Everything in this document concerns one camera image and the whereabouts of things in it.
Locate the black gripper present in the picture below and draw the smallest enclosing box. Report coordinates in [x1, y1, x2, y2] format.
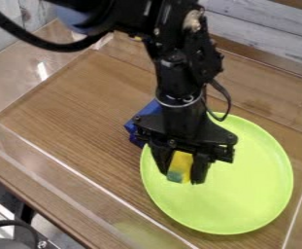
[135, 104, 237, 185]

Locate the yellow toy banana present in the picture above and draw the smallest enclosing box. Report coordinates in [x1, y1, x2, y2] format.
[167, 151, 194, 184]

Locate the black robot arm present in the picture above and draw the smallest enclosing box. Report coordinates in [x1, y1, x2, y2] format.
[47, 0, 237, 184]

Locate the green plastic plate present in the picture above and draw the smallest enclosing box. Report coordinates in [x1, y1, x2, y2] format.
[140, 115, 293, 234]

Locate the blue plastic block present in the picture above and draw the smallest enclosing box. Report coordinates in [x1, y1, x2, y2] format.
[124, 99, 162, 148]

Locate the black cable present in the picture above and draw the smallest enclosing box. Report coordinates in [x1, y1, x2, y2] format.
[0, 219, 40, 249]

